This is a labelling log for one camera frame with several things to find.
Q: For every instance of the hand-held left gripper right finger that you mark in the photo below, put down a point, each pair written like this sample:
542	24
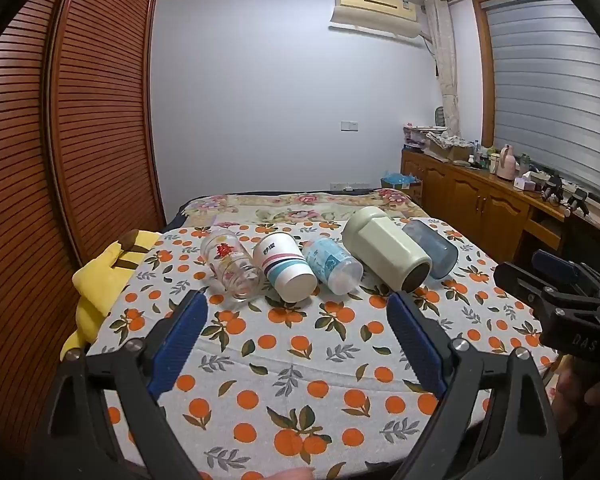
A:
415	342

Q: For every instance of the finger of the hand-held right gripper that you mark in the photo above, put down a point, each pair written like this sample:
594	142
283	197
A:
522	285
555	264

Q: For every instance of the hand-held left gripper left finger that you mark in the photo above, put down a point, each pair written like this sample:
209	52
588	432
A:
182	340

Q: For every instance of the clear glass cup red print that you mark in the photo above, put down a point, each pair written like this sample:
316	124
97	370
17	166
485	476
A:
230	265

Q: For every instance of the grey-blue translucent cup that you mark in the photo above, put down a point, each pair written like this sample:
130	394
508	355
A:
439	252

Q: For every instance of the cream ceramic cup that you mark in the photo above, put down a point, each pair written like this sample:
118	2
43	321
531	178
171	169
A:
380	245

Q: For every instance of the light blue plastic cup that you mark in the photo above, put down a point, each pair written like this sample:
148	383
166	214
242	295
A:
330	262

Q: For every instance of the white striped paper cup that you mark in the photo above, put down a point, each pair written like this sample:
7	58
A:
280	265

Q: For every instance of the person's right hand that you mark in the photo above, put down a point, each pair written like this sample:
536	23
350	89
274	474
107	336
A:
582	390

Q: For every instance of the person's left hand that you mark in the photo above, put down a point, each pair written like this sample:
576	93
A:
292	474

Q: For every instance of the black mini tripod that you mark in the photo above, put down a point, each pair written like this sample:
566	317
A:
577	201
551	187

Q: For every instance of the lilac tissue box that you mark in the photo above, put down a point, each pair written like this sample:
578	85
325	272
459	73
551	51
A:
525	183

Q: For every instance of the wooden sideboard cabinet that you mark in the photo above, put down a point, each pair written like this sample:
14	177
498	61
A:
480	200

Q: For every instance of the yellow plush toy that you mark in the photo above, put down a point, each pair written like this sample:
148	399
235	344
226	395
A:
95	280

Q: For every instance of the pink thermos jug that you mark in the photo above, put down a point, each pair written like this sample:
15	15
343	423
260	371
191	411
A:
505	162

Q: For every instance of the orange fruit print bedsheet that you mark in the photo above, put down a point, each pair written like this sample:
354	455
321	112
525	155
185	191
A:
300	360

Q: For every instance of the cardboard box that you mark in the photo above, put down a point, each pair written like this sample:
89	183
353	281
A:
450	149

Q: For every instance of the blue plastic bag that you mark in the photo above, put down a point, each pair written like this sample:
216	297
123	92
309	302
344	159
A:
397	178

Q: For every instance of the floral blanket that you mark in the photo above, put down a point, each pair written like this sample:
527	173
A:
280	207

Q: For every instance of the grey window blind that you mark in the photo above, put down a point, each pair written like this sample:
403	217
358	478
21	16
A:
555	85

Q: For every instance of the white desk fan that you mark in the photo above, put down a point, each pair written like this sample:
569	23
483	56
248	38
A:
439	116

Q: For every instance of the wide louvered wardrobe door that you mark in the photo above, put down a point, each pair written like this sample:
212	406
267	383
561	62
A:
15	210

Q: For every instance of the patterned curtain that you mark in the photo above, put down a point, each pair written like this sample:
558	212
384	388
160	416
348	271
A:
447	75

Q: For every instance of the narrow louvered wardrobe door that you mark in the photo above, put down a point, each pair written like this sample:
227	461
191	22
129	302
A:
105	110

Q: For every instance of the white wall socket strip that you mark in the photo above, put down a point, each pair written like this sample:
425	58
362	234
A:
350	186

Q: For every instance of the wooden window frame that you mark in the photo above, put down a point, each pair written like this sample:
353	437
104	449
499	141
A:
482	70

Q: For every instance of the white wall switch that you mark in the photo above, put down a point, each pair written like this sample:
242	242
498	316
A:
349	125

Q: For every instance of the wall air conditioner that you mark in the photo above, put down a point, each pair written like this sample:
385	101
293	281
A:
375	10

